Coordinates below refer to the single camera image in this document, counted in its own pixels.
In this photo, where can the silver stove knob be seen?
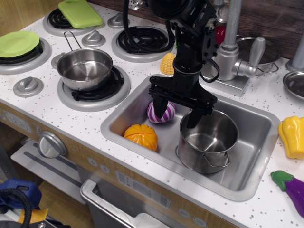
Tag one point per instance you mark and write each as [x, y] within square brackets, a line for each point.
[28, 87]
[118, 21]
[93, 40]

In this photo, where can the back right stove burner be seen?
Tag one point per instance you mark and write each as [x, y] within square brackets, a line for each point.
[146, 44]

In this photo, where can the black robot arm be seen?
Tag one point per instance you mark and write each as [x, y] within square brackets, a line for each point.
[194, 23]

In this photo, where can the purple striped toy onion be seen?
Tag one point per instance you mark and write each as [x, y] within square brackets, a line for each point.
[168, 115]

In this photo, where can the silver stove knob back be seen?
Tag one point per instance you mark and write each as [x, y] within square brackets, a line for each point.
[118, 21]

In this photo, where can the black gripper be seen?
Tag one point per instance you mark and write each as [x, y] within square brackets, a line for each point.
[182, 88]

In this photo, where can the steel saucepan on burner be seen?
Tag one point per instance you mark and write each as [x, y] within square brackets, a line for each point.
[85, 69]

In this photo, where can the front right stove burner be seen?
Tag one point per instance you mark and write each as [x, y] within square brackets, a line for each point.
[101, 98]

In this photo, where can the orange toy pumpkin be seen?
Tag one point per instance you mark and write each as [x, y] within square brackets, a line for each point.
[142, 135]

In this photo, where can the silver oven door handle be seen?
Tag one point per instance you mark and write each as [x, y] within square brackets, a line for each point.
[109, 216]

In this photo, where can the silver sink basin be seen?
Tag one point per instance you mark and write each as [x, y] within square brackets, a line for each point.
[248, 158]

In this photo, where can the green plate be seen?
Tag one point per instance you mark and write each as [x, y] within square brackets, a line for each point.
[18, 43]

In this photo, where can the steel bowl at right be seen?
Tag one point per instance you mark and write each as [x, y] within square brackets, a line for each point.
[294, 83]

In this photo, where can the green cutting board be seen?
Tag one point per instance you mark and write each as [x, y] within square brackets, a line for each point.
[80, 14]

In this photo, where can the purple toy eggplant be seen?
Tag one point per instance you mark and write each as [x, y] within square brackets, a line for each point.
[292, 186]

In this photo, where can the steel pot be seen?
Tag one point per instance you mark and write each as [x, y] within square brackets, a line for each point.
[204, 149]

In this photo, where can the front left stove burner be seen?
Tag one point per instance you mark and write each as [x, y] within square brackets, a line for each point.
[30, 64]

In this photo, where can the yellow toy corn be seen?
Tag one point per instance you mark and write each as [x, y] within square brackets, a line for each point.
[166, 66]

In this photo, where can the silver toy faucet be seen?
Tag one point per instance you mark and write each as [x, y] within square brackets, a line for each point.
[234, 73]

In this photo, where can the steel strainer behind faucet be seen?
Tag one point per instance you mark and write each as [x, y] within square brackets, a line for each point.
[271, 54]

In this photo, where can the silver stove knob front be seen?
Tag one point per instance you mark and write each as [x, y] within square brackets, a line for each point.
[28, 87]

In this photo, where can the blue clamp with cable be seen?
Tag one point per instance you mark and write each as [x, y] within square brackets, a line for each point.
[20, 194]

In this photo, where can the stove burner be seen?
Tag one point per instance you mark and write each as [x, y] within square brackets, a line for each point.
[56, 24]
[30, 64]
[146, 44]
[101, 98]

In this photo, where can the silver oven dial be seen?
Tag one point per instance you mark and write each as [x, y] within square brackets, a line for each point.
[50, 146]

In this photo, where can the yellow toy bell pepper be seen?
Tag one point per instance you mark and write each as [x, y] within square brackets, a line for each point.
[291, 132]

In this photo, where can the red toy item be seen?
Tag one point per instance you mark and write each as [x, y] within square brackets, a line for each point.
[220, 34]

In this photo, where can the silver stove knob middle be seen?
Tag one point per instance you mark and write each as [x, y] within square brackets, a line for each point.
[93, 40]

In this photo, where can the back left stove burner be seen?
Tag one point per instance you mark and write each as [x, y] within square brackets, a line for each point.
[56, 24]

